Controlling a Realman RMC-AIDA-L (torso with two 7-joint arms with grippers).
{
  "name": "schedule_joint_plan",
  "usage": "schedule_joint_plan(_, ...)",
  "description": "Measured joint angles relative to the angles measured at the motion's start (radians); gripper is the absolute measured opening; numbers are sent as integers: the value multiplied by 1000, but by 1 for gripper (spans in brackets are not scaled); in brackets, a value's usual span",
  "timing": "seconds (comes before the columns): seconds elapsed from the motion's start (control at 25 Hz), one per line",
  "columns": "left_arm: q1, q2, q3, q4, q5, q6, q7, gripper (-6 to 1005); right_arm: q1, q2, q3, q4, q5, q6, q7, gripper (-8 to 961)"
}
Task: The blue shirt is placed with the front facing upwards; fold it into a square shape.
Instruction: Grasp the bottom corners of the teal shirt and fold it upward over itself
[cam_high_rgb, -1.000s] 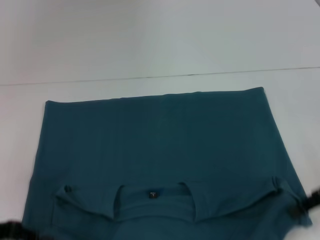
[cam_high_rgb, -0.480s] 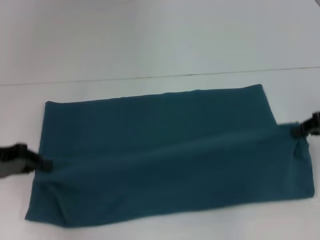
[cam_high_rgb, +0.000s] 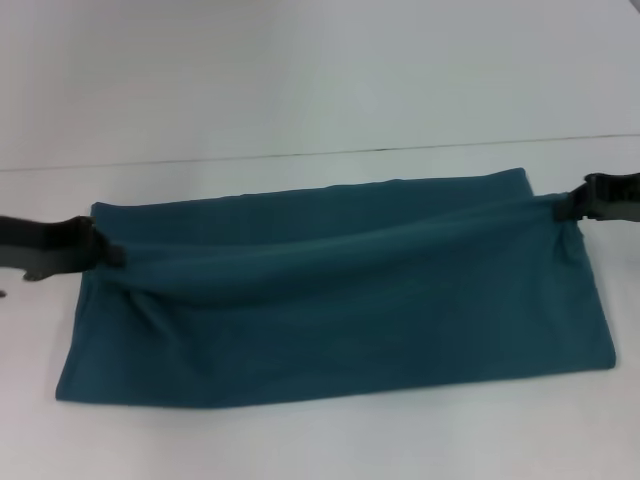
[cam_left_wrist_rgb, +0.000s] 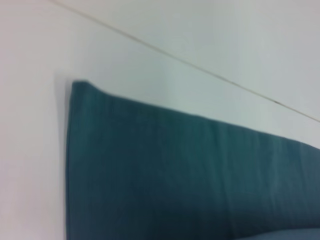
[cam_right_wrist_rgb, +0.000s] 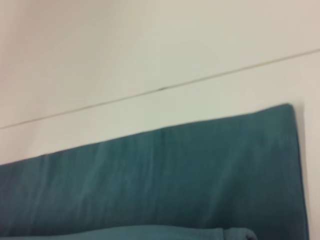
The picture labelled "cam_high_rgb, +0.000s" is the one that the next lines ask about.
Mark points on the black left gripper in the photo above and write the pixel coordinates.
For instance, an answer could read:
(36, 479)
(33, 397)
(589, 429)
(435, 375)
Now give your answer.
(45, 245)

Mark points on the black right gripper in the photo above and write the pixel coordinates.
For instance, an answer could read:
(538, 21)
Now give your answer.
(612, 197)

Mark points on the teal FREE print t-shirt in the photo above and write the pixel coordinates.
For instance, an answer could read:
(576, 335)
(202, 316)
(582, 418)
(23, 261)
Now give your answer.
(325, 300)

